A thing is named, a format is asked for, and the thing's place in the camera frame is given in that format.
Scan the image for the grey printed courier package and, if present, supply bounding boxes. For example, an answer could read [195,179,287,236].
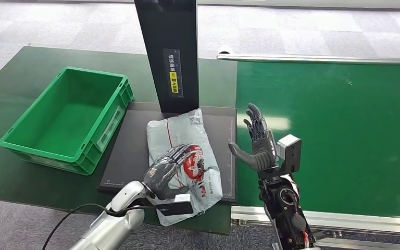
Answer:
[146,108,223,228]

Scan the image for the black and yellow warning label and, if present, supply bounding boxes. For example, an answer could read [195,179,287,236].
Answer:
[162,48,184,99]

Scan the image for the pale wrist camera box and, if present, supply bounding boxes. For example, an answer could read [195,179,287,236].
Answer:
[158,194,194,217]
[276,134,303,174]

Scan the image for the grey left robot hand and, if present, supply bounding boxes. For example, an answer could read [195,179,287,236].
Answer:
[142,144,204,201]

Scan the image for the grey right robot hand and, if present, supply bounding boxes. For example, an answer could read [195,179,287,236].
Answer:
[228,103,279,172]

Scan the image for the green conveyor belt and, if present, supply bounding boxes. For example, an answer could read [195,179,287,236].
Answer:
[236,60,400,220]

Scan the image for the aluminium conveyor side rail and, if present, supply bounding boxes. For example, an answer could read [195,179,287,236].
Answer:
[216,53,400,65]
[231,206,400,236]

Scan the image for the green plastic crate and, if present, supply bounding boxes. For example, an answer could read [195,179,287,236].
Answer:
[0,66,134,176]

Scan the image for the black weighing platform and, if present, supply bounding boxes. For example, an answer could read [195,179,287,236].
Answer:
[98,102,238,204]

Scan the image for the black scanner column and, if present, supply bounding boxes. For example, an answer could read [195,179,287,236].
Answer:
[133,0,200,115]

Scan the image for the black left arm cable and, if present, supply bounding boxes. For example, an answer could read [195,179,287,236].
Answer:
[41,203,161,250]

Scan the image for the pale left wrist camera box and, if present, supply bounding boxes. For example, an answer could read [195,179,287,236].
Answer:
[158,194,194,217]

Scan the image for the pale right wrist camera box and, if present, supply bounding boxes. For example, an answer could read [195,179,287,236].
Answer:
[276,134,303,174]

